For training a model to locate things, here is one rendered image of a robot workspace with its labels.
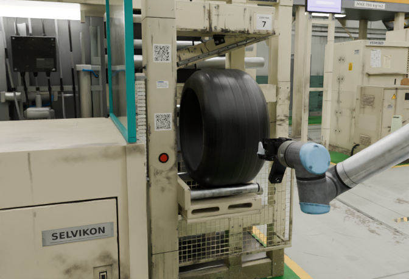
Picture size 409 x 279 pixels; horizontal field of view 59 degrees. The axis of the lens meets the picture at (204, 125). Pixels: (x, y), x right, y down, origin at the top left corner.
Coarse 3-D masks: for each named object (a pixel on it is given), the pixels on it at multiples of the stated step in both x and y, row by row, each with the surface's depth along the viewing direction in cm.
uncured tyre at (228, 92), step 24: (216, 72) 158; (240, 72) 162; (192, 96) 189; (216, 96) 147; (240, 96) 149; (264, 96) 158; (192, 120) 195; (216, 120) 144; (240, 120) 146; (264, 120) 150; (192, 144) 194; (216, 144) 145; (240, 144) 147; (192, 168) 172; (216, 168) 149; (240, 168) 152
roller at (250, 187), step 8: (240, 184) 165; (248, 184) 165; (256, 184) 166; (192, 192) 156; (200, 192) 157; (208, 192) 158; (216, 192) 159; (224, 192) 160; (232, 192) 162; (240, 192) 163; (248, 192) 165
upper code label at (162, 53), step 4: (156, 44) 149; (160, 44) 150; (164, 44) 150; (168, 44) 151; (156, 48) 150; (160, 48) 150; (164, 48) 151; (168, 48) 151; (156, 52) 150; (160, 52) 150; (164, 52) 151; (168, 52) 151; (156, 56) 150; (160, 56) 151; (164, 56) 151; (168, 56) 152; (156, 60) 150; (160, 60) 151; (164, 60) 151; (168, 60) 152
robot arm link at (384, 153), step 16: (400, 128) 103; (384, 144) 105; (400, 144) 101; (352, 160) 112; (368, 160) 108; (384, 160) 105; (400, 160) 104; (336, 176) 115; (352, 176) 112; (368, 176) 110
